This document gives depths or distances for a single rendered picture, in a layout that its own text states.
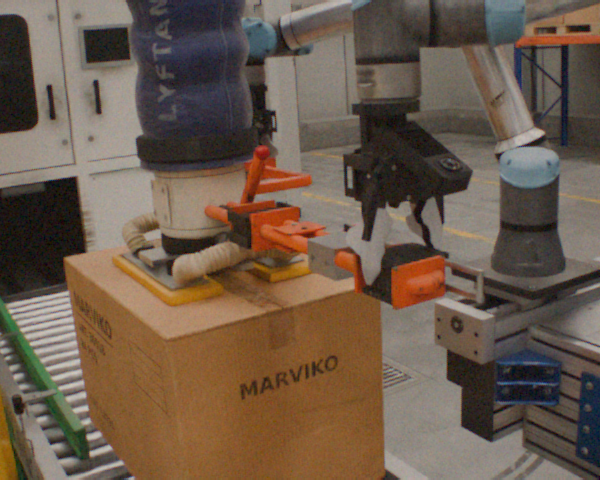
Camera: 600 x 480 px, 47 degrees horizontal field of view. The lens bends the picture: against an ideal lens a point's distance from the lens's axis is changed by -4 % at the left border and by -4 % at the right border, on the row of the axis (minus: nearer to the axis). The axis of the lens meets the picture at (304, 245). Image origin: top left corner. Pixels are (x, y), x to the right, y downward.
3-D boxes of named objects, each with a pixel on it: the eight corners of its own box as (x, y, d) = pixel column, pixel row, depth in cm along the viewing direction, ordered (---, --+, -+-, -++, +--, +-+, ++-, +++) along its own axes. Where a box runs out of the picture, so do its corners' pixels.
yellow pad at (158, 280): (112, 264, 147) (108, 240, 146) (157, 255, 152) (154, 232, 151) (170, 308, 119) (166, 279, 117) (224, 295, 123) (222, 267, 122)
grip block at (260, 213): (227, 243, 117) (223, 207, 116) (279, 232, 122) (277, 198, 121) (250, 253, 110) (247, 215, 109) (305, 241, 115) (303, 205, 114)
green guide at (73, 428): (-32, 301, 300) (-36, 282, 298) (-8, 296, 305) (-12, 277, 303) (50, 470, 167) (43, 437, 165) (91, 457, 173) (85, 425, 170)
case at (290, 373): (89, 421, 165) (62, 257, 154) (238, 376, 185) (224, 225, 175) (197, 559, 115) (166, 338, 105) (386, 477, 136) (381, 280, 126)
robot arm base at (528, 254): (524, 251, 153) (525, 206, 151) (580, 266, 140) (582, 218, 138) (475, 265, 146) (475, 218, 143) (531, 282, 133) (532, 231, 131)
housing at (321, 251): (305, 270, 100) (303, 239, 98) (346, 261, 103) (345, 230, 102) (333, 282, 94) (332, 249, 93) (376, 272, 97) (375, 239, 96)
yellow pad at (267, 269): (196, 247, 156) (193, 224, 155) (237, 238, 161) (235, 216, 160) (271, 284, 128) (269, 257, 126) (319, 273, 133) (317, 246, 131)
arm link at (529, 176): (496, 224, 137) (495, 154, 134) (501, 209, 149) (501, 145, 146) (559, 226, 133) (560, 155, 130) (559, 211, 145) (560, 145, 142)
